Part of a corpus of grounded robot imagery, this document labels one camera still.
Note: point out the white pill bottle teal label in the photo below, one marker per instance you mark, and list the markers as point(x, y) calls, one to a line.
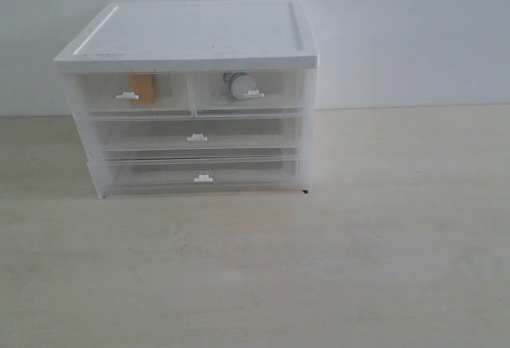
point(241, 85)

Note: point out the white plastic drawer cabinet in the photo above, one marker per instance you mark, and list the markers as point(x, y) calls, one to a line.
point(193, 37)

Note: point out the yellow cheese wedge toy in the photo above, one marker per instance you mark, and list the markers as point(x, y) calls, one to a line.
point(144, 87)

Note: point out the clear bottom drawer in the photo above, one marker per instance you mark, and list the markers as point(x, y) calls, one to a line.
point(167, 175)

